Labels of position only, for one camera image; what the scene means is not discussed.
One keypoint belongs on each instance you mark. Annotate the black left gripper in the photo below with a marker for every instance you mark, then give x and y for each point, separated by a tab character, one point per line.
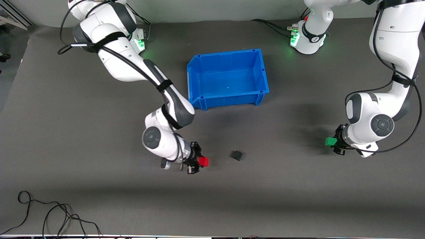
340	139

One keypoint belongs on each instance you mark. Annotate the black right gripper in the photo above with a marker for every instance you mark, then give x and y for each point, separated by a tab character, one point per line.
193	156

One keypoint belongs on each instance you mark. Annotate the small red cube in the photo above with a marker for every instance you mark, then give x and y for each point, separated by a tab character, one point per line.
204	161

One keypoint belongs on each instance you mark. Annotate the small green cube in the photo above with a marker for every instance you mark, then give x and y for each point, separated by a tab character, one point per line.
330	141

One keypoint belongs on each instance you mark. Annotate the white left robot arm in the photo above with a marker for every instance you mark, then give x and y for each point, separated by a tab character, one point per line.
395	49

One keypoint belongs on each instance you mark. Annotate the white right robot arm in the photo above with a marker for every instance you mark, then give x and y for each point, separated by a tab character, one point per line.
126	63

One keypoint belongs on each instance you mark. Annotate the small black cube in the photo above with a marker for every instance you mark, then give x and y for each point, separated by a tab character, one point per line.
237	155

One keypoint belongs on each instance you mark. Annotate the dark grey table mat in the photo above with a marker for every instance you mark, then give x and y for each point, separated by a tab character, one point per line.
298	199

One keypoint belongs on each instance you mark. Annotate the blue plastic storage bin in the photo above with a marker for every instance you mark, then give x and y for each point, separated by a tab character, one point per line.
229	79

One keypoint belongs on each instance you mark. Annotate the aluminium frame rail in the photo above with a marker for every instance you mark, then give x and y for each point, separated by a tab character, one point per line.
15	16

